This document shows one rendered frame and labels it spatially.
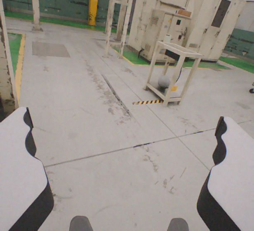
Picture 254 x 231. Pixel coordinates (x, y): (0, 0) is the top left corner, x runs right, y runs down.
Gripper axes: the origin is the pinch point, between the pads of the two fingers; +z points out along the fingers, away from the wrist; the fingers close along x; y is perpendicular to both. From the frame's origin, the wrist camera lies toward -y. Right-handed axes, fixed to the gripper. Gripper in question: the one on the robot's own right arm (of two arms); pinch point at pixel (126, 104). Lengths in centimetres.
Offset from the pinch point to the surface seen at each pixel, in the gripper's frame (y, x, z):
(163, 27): 28, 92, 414
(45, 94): 94, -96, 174
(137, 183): 110, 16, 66
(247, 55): 174, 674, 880
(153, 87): 102, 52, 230
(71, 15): 46, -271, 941
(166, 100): 106, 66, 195
